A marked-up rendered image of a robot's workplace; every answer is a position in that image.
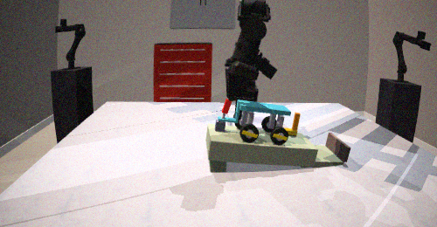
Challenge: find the yellow wedge with orange handle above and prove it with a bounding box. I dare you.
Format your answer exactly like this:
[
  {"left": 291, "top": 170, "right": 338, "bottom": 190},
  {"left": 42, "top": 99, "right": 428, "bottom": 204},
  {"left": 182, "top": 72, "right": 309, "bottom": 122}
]
[{"left": 285, "top": 113, "right": 300, "bottom": 136}]

